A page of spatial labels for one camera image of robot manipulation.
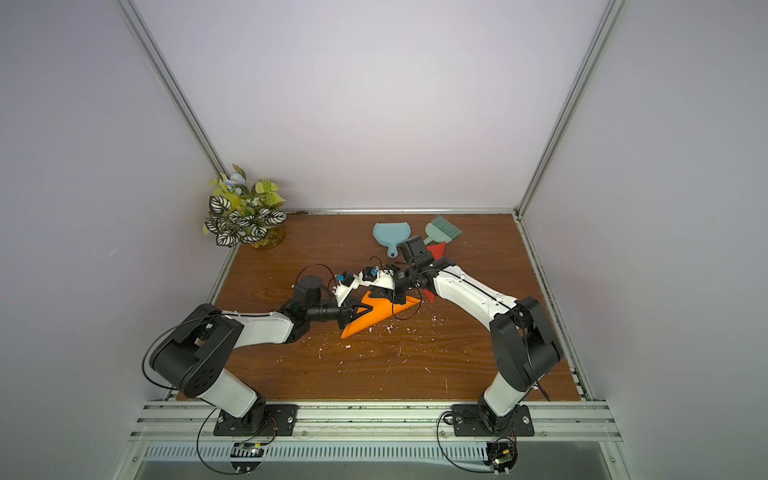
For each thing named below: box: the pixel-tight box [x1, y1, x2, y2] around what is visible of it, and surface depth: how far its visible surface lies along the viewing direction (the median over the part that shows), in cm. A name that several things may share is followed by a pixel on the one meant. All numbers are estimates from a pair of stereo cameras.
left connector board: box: [230, 442, 265, 474], surface depth 73 cm
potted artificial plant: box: [202, 164, 287, 250], surface depth 95 cm
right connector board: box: [482, 441, 518, 477], surface depth 71 cm
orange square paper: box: [341, 291, 421, 339], surface depth 85 cm
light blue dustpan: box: [372, 222, 411, 259], surface depth 116 cm
